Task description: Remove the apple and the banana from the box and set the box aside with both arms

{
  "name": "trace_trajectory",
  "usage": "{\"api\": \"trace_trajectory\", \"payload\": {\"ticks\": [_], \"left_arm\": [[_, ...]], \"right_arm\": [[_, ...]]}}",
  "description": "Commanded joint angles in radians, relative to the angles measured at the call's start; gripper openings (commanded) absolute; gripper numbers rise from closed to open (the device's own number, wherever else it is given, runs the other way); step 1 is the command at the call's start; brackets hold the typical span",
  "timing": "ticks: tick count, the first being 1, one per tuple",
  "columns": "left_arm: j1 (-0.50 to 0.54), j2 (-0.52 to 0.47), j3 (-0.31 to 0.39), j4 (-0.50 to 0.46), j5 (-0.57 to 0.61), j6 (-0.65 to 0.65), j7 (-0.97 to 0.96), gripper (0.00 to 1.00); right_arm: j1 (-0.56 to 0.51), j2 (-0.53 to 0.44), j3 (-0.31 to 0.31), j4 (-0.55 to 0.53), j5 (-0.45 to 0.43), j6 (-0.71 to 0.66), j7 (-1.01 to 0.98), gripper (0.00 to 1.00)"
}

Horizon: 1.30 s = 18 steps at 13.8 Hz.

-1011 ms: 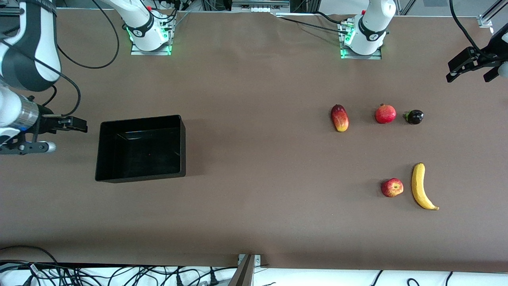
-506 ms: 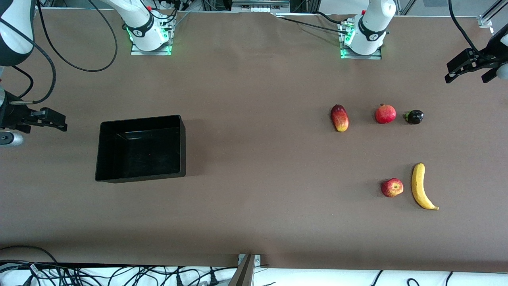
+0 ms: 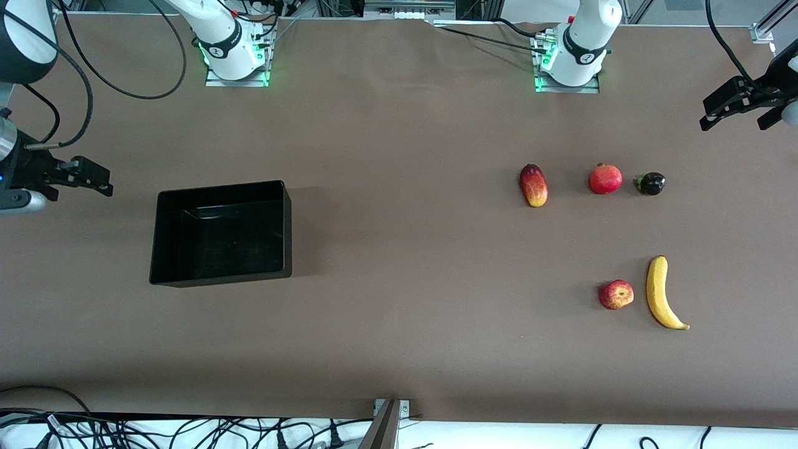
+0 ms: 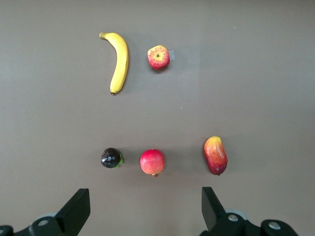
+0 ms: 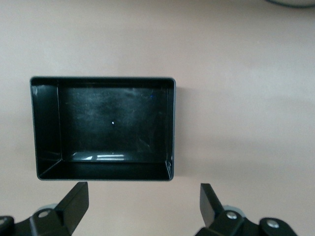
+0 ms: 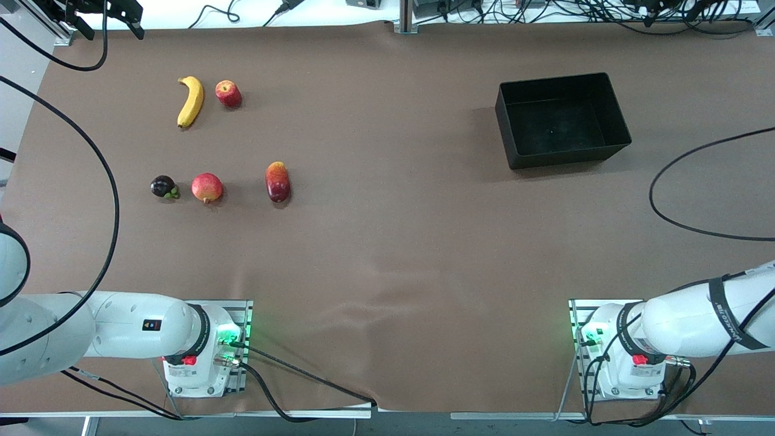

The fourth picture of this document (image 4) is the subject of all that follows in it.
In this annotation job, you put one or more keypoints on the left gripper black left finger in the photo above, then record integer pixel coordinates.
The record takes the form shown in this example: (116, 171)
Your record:
(73, 214)

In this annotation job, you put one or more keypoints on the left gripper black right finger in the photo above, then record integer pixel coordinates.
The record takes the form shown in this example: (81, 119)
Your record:
(214, 216)

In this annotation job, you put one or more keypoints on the yellow banana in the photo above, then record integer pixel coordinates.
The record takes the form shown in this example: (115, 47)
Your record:
(120, 61)

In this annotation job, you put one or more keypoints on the red yellow apple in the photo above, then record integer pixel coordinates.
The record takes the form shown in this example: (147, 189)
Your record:
(158, 57)

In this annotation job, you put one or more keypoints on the red yellow mango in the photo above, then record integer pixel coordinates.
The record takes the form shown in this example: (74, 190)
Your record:
(215, 156)

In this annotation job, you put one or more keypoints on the dark purple eggplant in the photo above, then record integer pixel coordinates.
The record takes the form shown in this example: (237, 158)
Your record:
(109, 158)

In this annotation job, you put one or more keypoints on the red pomegranate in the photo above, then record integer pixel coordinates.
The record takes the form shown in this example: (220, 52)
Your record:
(152, 162)

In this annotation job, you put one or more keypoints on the brown table cover sheet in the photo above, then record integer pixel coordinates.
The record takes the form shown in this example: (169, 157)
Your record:
(246, 98)

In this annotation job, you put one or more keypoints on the small tape patch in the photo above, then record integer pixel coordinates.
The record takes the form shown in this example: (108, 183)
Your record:
(173, 55)

